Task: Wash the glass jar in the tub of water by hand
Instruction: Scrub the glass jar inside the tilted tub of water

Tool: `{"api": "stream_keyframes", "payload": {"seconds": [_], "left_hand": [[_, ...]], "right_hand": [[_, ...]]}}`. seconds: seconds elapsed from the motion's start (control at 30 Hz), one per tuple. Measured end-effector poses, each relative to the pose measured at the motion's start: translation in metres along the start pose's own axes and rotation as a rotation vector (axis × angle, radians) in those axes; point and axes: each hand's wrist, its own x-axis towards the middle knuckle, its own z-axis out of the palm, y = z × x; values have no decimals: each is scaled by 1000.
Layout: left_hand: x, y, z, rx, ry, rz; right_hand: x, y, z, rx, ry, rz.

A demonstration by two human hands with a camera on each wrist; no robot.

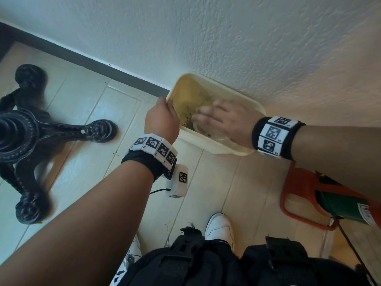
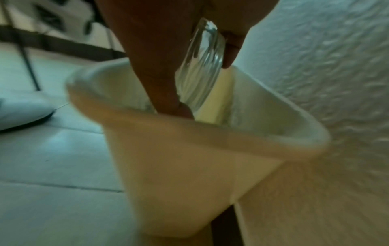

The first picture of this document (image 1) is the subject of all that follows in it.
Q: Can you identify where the wristband with marker tiles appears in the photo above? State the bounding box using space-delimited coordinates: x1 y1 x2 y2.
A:
251 116 306 160
121 133 179 183

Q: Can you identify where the white right sneaker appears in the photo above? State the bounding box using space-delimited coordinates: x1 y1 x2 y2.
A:
204 213 235 251

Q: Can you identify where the black chest harness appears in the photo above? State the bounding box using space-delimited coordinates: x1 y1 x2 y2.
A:
117 225 373 286

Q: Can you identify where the person's right forearm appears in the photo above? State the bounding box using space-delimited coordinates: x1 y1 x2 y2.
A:
290 125 381 203

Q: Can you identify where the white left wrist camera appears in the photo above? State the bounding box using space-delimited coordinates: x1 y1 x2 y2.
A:
165 163 189 199

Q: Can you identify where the person's left hand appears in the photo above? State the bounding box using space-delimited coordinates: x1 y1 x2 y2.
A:
144 97 181 145

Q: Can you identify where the white sneaker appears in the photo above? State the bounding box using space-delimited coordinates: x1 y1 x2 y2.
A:
109 234 143 286
204 213 235 251

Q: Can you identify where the white left sneaker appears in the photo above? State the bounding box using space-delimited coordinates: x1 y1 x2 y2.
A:
109 234 143 286

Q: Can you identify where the red metal stand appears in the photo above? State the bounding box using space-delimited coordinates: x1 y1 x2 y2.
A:
279 160 340 231

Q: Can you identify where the left wristband with marker tiles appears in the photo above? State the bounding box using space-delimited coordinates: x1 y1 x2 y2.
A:
121 133 179 183

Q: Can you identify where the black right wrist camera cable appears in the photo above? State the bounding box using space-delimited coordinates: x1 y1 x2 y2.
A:
338 223 375 286

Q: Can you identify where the person's right hand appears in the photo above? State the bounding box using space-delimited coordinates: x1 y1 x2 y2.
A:
192 99 267 151

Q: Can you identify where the right wristband with marker tiles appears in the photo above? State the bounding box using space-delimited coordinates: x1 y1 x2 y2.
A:
251 116 306 160

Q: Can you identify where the black cast iron table base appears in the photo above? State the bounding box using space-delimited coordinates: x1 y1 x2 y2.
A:
0 64 118 225

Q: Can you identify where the green fire extinguisher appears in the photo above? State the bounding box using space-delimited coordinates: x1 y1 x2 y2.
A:
315 172 381 230

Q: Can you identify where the person's left forearm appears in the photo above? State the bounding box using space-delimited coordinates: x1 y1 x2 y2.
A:
0 160 155 286

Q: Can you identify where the cream plastic bin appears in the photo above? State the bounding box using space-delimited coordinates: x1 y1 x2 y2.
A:
165 71 267 157

